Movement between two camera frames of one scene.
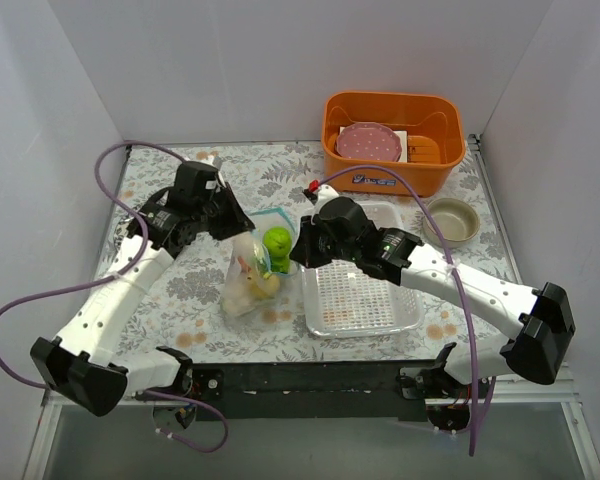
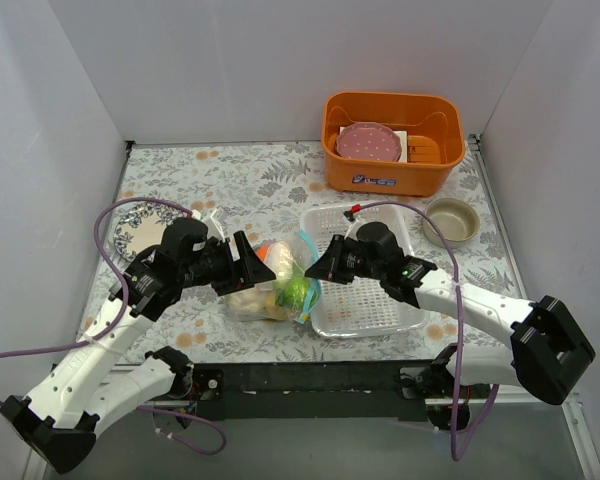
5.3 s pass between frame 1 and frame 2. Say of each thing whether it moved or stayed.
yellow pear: moved
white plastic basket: stayed
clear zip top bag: moved
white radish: moved
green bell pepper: moved
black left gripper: moved
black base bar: stayed
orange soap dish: stayed
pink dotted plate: stayed
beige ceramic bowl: stayed
